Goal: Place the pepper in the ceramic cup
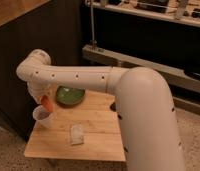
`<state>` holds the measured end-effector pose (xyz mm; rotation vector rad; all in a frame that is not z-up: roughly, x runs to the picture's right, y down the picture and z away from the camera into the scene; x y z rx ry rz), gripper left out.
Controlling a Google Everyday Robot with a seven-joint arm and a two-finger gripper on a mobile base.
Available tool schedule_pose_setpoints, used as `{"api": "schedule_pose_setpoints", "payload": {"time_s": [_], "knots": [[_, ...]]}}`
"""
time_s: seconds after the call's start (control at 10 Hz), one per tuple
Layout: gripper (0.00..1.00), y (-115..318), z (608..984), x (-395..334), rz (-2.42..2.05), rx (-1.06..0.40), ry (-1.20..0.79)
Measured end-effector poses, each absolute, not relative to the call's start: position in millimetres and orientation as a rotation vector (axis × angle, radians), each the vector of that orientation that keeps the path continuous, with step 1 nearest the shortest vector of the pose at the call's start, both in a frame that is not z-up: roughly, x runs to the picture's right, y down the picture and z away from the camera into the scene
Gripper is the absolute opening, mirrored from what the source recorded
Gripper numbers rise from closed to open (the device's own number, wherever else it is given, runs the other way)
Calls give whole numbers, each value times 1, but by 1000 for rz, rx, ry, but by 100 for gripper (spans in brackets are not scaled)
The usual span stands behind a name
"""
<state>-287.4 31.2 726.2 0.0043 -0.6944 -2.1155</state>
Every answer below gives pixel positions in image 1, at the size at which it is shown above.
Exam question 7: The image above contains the green bowl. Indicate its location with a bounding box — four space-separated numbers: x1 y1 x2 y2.
56 86 85 105

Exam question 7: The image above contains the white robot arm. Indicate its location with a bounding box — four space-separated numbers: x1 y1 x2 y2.
16 49 186 171

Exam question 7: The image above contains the clear glass cup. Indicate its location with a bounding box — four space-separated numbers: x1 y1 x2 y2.
70 124 84 145

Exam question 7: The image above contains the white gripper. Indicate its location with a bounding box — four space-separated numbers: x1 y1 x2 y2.
27 82 56 104

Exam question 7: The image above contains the metal shelf rack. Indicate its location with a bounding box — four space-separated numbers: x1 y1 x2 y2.
82 0 200 115

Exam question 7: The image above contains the wooden board table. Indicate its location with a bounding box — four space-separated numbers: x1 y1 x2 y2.
24 91 125 162

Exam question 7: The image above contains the dark wooden cabinet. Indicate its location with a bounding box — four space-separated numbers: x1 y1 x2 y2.
0 0 81 140

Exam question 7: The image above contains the white ceramic cup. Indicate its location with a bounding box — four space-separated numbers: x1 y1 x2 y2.
32 105 53 129

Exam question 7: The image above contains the orange red pepper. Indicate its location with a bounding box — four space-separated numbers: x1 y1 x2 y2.
41 96 53 113

